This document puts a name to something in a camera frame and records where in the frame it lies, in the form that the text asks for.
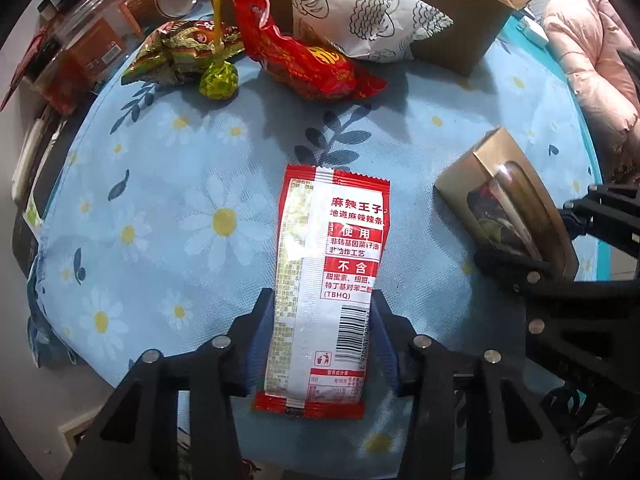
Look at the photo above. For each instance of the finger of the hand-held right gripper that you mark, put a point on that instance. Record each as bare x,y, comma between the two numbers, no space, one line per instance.
515,265
610,215

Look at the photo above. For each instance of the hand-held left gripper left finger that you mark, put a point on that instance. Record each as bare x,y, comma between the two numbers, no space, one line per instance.
257,355

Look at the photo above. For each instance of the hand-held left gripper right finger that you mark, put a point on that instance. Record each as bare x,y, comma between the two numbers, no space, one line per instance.
387,355

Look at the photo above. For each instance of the gold window box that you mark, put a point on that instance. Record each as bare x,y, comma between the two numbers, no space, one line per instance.
500,195

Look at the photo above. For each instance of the red white snack packet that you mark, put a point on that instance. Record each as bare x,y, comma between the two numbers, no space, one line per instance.
325,260

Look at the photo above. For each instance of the brown cardboard box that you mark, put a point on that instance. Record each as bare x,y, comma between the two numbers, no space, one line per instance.
450,45

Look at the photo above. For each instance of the green lollipop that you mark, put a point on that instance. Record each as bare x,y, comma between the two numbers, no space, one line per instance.
219,77

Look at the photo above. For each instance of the white patterned pouch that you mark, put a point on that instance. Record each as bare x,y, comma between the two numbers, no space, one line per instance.
360,15

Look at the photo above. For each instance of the red gold candy packet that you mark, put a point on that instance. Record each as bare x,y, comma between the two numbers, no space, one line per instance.
300,55

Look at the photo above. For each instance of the green brown cereal packet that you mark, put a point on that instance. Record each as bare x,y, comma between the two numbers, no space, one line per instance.
185,45

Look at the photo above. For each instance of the pink puffer jacket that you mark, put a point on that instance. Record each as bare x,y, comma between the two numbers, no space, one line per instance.
590,60

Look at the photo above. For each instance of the blue floral cloth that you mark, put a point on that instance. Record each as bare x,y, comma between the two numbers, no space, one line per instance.
175,210

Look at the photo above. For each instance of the white charger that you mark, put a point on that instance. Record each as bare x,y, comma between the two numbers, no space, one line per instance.
532,30

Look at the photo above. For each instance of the black box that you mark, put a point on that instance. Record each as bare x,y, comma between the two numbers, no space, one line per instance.
27,240

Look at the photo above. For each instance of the jar with red contents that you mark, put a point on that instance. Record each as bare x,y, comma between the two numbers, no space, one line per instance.
65,85

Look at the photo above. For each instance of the clear plastic jar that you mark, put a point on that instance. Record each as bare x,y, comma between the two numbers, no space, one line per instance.
100,35

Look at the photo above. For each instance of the dark red sachet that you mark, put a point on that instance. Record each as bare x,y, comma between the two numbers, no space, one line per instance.
20,75

